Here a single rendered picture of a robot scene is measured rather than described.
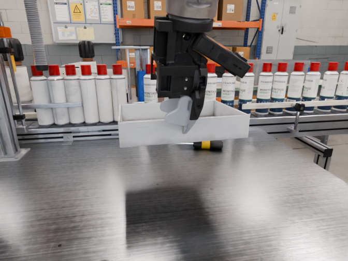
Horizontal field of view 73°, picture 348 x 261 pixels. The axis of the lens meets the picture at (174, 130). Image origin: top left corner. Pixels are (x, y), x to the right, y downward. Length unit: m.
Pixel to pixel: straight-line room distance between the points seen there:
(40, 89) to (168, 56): 0.61
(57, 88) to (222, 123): 0.59
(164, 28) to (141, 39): 4.95
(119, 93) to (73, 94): 0.15
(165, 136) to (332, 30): 7.00
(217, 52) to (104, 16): 4.85
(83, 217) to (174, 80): 0.31
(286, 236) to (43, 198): 0.49
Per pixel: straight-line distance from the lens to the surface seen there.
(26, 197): 0.63
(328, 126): 1.18
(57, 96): 0.90
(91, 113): 0.89
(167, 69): 0.37
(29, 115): 1.01
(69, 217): 0.52
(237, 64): 0.41
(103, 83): 0.86
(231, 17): 5.02
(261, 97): 1.00
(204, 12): 0.36
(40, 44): 0.81
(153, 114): 0.66
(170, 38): 0.37
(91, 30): 5.20
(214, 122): 0.49
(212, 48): 0.39
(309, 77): 1.11
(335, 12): 7.37
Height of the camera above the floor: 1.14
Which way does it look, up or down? 19 degrees down
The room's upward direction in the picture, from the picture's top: straight up
